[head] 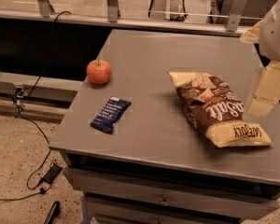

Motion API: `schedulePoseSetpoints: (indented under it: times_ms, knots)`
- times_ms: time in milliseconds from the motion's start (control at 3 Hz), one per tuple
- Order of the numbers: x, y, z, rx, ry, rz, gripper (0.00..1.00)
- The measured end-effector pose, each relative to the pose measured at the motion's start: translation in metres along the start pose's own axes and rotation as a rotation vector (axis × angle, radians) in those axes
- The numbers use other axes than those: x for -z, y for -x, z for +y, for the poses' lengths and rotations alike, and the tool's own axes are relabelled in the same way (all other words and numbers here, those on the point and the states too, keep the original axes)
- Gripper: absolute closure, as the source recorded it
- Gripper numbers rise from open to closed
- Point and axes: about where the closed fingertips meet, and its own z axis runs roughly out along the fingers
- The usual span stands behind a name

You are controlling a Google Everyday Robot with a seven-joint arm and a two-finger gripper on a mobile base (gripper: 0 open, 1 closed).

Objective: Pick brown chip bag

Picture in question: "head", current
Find black power cable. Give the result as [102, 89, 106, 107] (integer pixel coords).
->
[0, 10, 72, 203]

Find blue snack bar wrapper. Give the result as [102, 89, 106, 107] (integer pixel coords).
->
[90, 96, 131, 134]

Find brown chip bag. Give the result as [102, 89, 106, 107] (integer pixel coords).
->
[169, 72, 272, 147]

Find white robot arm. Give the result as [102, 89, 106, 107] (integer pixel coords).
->
[240, 0, 280, 61]

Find black handheld device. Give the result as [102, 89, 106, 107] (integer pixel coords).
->
[44, 201, 60, 224]

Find red apple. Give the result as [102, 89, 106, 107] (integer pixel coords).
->
[87, 60, 112, 85]

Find metal window railing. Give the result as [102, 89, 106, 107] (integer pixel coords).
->
[0, 0, 257, 36]

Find black power adapter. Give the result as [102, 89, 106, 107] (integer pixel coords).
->
[41, 163, 63, 184]

